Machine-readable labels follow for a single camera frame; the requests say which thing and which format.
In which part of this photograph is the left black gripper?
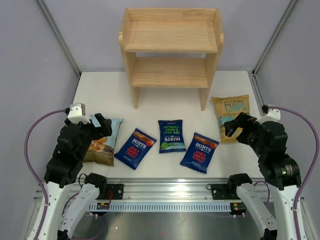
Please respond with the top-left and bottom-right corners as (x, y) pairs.
(75, 113), (112, 160)

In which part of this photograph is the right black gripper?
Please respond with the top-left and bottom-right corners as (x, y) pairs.
(224, 111), (267, 157)

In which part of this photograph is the blue Burts chilli bag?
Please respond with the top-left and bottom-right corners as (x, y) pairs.
(114, 128), (157, 170)
(180, 132), (219, 174)

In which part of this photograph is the blue Burts sea salt bag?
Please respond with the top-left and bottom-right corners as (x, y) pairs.
(158, 119), (187, 154)

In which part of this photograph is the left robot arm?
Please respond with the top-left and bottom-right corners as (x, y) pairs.
(28, 113), (112, 240)

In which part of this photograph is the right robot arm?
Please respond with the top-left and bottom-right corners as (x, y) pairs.
(223, 108), (307, 240)

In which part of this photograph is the yellow kettle chips bag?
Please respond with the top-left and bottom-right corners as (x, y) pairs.
(211, 94), (250, 143)

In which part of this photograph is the light blue cassava chips bag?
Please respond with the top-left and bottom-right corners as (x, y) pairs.
(83, 118), (124, 167)

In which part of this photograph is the wooden two-tier shelf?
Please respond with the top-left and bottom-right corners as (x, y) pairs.
(118, 8), (224, 110)

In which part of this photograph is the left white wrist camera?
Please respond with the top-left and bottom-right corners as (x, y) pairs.
(67, 103), (90, 124)

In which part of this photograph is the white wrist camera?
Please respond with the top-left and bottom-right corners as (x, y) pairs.
(67, 103), (90, 124)
(256, 104), (281, 125)

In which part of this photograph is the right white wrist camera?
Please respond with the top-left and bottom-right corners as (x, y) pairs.
(256, 104), (281, 125)

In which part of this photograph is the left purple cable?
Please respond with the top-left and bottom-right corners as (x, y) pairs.
(24, 108), (70, 240)

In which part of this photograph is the purple cable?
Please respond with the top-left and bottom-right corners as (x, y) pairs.
(268, 106), (317, 228)
(24, 108), (70, 240)

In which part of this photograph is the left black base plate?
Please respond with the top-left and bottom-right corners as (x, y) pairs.
(97, 184), (124, 201)

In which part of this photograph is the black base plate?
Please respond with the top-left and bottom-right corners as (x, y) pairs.
(206, 183), (240, 200)
(97, 184), (124, 201)

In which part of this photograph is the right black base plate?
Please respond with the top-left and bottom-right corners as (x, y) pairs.
(206, 183), (240, 200)

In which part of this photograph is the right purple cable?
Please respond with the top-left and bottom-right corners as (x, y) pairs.
(268, 106), (317, 228)

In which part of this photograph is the aluminium mounting rail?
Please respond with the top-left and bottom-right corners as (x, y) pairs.
(33, 181), (263, 216)

